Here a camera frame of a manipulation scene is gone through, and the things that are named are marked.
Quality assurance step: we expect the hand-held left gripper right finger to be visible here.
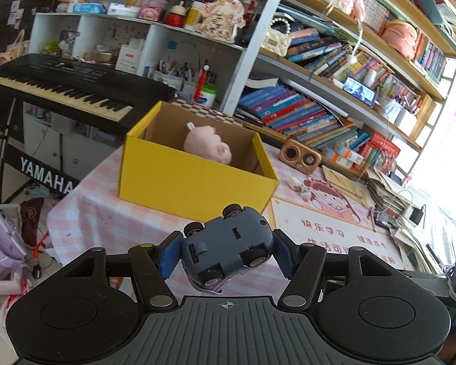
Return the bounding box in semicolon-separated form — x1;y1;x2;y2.
271;228;404;311

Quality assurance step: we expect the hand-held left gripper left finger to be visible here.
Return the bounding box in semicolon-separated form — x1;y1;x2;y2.
60;230;185;311

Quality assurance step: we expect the blue grey toy car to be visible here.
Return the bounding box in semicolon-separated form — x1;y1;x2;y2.
180;203;275;296

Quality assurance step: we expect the yellow cardboard box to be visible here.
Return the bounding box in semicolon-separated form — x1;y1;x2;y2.
117;100;281;214

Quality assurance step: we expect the pink checked cloth desktop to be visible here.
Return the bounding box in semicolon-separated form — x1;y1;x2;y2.
47;144;413;302

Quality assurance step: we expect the cartoon desk mat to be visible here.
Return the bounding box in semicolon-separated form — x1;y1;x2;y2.
267;166;412;275

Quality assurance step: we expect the brown paper envelope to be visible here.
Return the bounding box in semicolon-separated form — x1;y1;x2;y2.
322;165;370;203

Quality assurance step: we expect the wooden retro speaker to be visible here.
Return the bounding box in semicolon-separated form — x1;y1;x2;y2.
280;138;322;169

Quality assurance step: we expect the pink plush pig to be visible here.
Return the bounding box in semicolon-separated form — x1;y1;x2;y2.
183;121;234;165

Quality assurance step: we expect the stack of papers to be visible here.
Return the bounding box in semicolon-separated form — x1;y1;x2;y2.
360;166;454;275

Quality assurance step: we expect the red book set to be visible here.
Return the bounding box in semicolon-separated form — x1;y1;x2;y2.
359;132;402;172

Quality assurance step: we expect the row of blue books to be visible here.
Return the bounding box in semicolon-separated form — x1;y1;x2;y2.
237;85;370;153

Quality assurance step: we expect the wooden chessboard box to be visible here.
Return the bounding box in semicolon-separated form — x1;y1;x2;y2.
170;98;248;126

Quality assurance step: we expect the black keyboard stand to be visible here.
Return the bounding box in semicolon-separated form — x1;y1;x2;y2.
0;98;85;205

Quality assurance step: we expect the white storage cabinet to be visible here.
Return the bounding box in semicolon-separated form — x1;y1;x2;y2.
22;109;127;172

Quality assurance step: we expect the white jar green lid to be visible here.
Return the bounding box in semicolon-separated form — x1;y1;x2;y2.
197;86;217;108

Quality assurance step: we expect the purple bag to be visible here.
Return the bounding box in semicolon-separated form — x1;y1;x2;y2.
0;193;28;305

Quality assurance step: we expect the red tassel pendant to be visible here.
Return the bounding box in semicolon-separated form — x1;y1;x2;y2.
193;64;210;100

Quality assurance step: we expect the blue screen device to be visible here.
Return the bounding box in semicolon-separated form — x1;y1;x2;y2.
344;75;379;107

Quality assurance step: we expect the pen holder with pens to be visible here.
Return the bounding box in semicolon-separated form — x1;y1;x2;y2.
151;58;185;92

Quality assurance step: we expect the wooden bookshelf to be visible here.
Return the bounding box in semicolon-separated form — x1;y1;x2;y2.
219;0;456;184

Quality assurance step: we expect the row of colourful books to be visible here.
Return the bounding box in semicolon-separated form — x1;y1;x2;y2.
288;26;431;104

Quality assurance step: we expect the black electronic keyboard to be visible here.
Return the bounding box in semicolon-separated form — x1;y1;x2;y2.
0;53;176;136

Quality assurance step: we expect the white paper box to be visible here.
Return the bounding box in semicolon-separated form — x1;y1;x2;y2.
116;37;145;75

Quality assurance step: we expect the white cubby shelf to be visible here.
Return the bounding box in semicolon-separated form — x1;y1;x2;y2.
28;12;248;115

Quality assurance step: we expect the white quilted handbag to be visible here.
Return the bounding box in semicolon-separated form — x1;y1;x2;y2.
264;17;293;56

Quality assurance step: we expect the red doll ornament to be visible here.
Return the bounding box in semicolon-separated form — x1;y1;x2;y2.
163;2;187;28

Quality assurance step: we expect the lucky cat ornament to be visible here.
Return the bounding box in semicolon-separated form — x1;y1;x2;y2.
193;0;246;45

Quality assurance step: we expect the white bottle yellow label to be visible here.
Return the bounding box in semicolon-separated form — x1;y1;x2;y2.
184;1;206;32

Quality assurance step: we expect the pink plush toy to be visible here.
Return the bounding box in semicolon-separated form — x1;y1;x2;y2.
379;18;419;62

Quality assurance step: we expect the pink patterned box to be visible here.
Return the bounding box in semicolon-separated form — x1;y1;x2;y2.
138;0;170;22

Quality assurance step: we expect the flat white box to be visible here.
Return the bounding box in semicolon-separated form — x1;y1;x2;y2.
108;2;141;18

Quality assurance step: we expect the blue wet wipes pack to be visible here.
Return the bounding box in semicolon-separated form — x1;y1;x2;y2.
72;2;106;14

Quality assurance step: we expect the dark wooden door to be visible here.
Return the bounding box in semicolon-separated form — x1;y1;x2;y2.
0;0;81;71

